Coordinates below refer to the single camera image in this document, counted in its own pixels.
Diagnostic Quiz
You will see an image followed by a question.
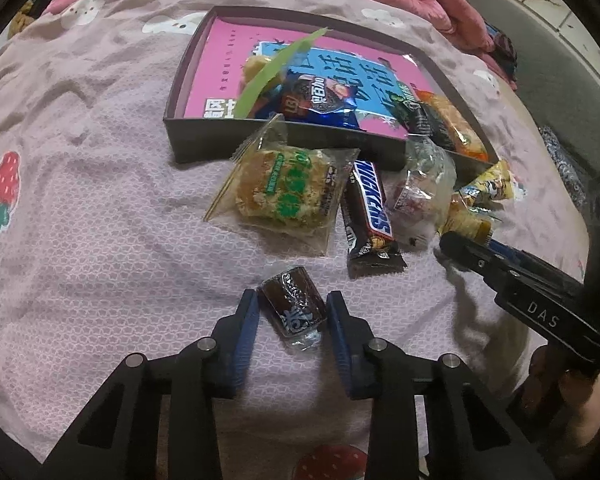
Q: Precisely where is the person's right hand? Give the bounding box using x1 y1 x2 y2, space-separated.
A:
517 347 600 466

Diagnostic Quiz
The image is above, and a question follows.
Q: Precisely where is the pink book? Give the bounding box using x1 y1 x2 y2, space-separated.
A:
182 16 433 138

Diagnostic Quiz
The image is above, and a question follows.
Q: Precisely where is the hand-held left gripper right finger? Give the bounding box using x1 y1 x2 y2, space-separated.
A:
326 290 556 480

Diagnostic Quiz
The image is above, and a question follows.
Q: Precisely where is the dark cardboard box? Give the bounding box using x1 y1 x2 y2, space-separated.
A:
162 6 501 176

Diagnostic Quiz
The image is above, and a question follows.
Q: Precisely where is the brown plush toy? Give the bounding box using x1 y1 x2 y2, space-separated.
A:
7 0 38 38

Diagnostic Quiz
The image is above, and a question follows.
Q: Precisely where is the colourful clothes bundle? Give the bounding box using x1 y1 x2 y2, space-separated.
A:
485 22 518 91

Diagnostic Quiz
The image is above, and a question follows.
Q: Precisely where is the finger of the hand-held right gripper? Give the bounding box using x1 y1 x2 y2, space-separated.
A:
485 240 581 286
439 231 518 293

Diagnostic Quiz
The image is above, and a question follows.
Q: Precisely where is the green clear cake packet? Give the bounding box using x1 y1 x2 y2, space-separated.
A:
235 27 328 118

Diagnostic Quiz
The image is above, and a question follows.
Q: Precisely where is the brown chocolate bar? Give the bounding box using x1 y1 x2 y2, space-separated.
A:
341 160 407 280

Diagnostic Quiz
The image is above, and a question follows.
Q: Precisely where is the blue cookie packet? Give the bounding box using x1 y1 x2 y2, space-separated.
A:
252 65 361 131

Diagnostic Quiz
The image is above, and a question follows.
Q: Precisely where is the dark patterned cloth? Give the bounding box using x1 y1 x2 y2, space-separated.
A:
537 125 593 211

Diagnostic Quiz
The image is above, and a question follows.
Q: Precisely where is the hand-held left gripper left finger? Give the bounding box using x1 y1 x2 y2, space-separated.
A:
35 290 261 480

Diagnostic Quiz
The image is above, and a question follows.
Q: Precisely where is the small brown jelly candy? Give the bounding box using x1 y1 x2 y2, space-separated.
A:
257 267 327 352

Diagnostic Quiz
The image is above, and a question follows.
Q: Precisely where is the clear rice crisp packet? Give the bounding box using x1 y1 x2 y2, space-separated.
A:
203 114 361 256

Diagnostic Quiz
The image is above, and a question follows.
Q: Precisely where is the pink strawberry print bedsheet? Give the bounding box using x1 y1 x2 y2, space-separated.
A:
0 0 588 480

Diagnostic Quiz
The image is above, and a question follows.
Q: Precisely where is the yellow cartoon candy packet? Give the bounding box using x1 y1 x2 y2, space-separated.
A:
460 160 526 206

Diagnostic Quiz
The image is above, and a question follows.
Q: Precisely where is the grey quilted headboard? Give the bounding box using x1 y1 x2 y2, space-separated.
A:
457 0 600 176

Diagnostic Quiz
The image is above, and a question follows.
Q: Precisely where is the clear pastry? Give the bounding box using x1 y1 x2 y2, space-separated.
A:
385 135 458 251

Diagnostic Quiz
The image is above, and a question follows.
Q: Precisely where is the beige bed sheet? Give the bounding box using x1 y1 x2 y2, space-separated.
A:
480 60 596 286

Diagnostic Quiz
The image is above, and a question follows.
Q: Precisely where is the orange cracker packet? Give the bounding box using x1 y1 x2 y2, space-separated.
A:
415 89 490 161

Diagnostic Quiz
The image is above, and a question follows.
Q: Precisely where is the black snack packet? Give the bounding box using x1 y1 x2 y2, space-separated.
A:
385 85 456 153

